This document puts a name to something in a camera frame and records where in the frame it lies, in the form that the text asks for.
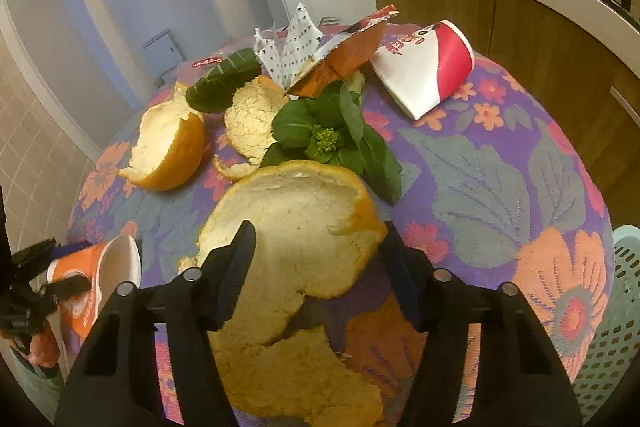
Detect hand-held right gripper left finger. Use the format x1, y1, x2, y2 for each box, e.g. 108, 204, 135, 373
54, 220, 258, 427

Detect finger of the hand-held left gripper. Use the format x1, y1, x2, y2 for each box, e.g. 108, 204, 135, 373
10, 238, 58, 273
42, 273, 93, 308

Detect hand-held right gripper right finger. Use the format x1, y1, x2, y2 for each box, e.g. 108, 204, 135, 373
382, 220, 583, 427

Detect orange paper cup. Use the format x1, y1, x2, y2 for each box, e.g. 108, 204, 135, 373
47, 234, 142, 345

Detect large curled orange peel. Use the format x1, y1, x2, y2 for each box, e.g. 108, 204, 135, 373
177, 159, 388, 345

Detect clear plastic wrapper red label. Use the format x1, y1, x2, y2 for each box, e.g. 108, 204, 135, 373
191, 54, 231, 68

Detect teal plastic basket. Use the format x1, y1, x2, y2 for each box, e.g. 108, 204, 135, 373
570, 224, 640, 413

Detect white heart print paper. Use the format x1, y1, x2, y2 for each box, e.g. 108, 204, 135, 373
252, 3, 323, 88

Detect person's left forearm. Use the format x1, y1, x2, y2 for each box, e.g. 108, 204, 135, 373
9, 354, 67, 425

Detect person's left hand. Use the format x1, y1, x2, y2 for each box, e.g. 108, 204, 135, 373
29, 331, 62, 370

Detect small orange peel strip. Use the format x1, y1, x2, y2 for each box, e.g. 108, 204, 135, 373
212, 155, 261, 182

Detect floral tablecloth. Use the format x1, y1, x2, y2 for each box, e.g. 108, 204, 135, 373
65, 24, 616, 427

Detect flat orange peel piece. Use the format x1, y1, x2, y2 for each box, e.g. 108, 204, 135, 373
210, 324, 387, 427

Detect cupped orange peel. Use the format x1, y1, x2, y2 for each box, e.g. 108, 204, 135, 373
117, 82, 207, 192

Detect white pith orange peel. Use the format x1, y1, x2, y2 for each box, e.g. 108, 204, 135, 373
224, 76, 291, 160

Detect green leafy vegetable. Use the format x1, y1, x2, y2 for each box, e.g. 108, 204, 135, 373
260, 74, 403, 205

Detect dark green vegetable leaf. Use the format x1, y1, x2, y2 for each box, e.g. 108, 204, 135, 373
186, 48, 262, 114

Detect red and white paper cup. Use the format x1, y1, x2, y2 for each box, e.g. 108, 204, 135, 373
370, 20, 475, 121

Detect orange snack wrapper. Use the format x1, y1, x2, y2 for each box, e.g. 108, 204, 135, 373
282, 5, 400, 98

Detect wooden kitchen cabinet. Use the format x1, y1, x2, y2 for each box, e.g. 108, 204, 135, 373
369, 0, 640, 228

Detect white wall box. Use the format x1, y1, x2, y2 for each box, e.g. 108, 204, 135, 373
142, 29, 183, 75

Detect metal cabinet handle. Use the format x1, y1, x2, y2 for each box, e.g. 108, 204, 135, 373
610, 86, 640, 128

